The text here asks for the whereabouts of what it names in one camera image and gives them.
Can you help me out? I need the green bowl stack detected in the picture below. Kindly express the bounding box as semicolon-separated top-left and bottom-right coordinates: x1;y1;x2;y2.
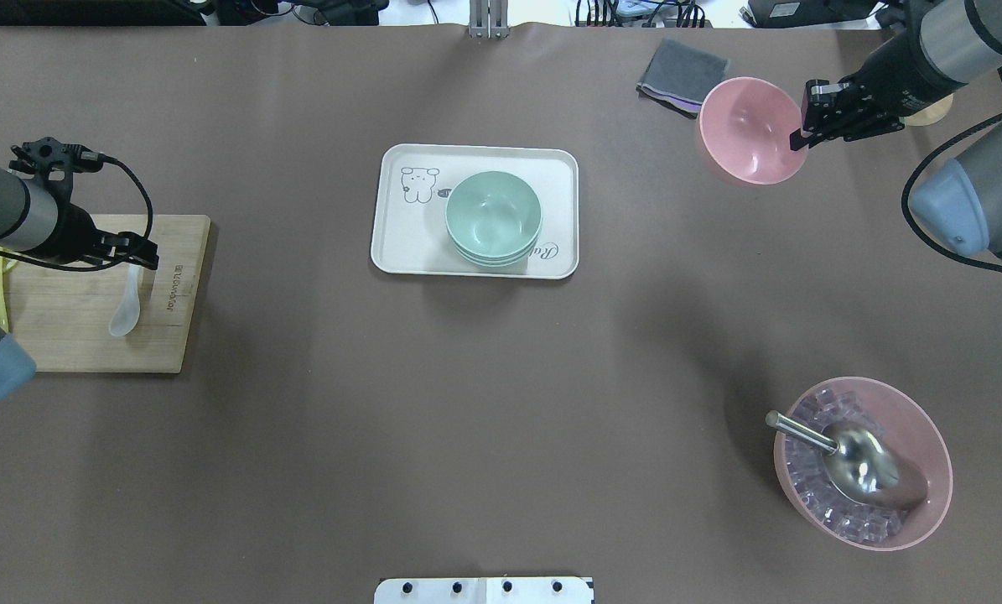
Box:
444;171;543;267

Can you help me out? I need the large pink ice bowl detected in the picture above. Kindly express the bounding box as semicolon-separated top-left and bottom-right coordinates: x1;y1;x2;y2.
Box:
766;376;953;551

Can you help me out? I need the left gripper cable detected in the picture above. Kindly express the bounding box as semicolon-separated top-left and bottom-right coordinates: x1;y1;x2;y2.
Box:
0;155;156;273

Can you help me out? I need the metal ice scoop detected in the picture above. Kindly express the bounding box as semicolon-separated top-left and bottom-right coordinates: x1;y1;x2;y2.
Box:
765;410;929;511

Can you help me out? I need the bamboo cutting board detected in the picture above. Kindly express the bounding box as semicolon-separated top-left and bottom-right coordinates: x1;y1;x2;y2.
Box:
3;215;210;374

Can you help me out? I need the cream rabbit tray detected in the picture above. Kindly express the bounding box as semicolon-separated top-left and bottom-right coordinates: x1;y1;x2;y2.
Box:
371;143;579;279

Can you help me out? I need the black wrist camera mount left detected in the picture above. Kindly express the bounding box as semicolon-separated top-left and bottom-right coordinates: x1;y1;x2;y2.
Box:
8;137;112;184

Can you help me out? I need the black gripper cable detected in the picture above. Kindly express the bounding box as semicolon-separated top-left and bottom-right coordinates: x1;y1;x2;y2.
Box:
901;101;1002;276

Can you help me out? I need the wooden mug tree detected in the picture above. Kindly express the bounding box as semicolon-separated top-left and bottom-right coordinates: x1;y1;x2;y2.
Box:
901;93;954;128

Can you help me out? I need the small pink bowl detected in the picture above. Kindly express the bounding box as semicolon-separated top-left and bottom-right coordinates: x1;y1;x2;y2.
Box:
693;76;807;187

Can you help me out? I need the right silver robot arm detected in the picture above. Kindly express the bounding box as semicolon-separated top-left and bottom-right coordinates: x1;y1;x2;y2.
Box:
791;1;1002;273

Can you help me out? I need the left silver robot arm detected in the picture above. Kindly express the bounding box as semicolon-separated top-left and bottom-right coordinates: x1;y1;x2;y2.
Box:
0;137;159;401

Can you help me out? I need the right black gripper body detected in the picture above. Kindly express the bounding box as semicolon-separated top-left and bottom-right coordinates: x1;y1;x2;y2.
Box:
802;75;908;142

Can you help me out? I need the grey folded cloth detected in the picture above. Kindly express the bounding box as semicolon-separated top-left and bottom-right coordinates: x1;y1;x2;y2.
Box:
636;39;730;119

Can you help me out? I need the aluminium frame post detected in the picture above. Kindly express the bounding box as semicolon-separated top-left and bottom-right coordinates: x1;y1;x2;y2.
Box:
467;0;511;39

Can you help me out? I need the white plastic spoon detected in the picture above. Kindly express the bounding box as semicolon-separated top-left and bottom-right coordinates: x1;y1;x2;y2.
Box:
108;264;142;337

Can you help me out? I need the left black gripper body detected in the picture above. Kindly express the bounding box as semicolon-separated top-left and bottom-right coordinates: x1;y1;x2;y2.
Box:
52;204;159;270

